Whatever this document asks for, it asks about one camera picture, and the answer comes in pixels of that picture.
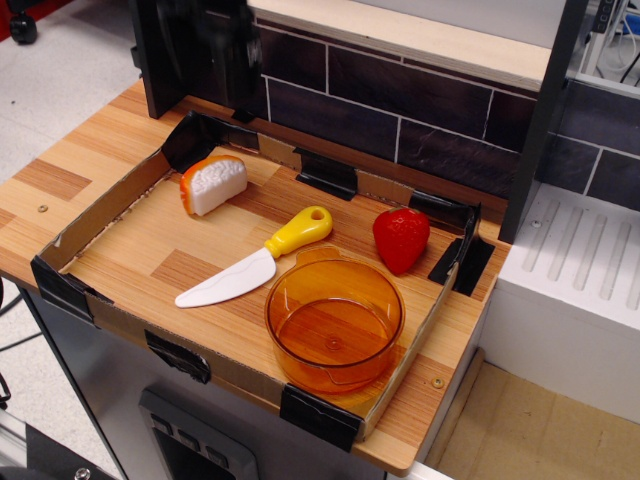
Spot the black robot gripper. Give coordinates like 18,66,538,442
156,1,262,107

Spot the white orange toy sushi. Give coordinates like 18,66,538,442
180,155,248,216

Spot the cardboard fence with black tape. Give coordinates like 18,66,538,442
31,111,504,450

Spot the orange transparent plastic pot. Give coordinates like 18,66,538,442
265,247,405,394

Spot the black caster wheel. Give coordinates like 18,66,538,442
9,12,38,45

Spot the yellow white toy knife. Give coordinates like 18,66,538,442
174,206,333,309

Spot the red toy strawberry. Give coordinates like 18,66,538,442
373,207,430,275

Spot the light wood shelf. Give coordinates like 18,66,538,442
248,0,551,92

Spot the grey oven control panel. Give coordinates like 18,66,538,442
139,390,259,479

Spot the white ribbed sink drainboard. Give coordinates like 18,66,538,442
480,184,639,422

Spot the dark grey right post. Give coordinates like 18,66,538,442
499,1,588,244

